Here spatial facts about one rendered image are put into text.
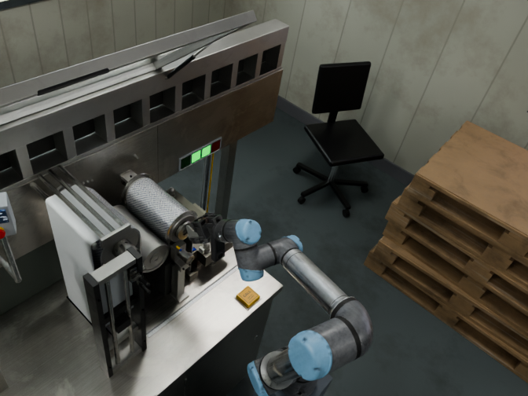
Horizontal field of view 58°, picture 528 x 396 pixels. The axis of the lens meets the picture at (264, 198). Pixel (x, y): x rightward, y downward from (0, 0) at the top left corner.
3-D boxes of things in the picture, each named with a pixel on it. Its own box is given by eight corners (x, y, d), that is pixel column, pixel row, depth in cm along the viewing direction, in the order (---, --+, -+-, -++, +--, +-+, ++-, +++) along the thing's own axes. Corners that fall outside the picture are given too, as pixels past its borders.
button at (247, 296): (247, 309, 191) (248, 305, 190) (235, 298, 194) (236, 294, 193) (259, 298, 196) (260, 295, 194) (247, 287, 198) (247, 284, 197)
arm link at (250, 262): (278, 273, 150) (271, 240, 148) (247, 284, 145) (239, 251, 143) (266, 269, 157) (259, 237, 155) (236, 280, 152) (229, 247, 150)
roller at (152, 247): (143, 278, 169) (141, 257, 161) (100, 236, 179) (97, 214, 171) (169, 260, 176) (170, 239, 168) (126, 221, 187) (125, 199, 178)
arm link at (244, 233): (247, 250, 142) (240, 222, 141) (225, 248, 150) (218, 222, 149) (265, 242, 147) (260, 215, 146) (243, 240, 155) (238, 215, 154)
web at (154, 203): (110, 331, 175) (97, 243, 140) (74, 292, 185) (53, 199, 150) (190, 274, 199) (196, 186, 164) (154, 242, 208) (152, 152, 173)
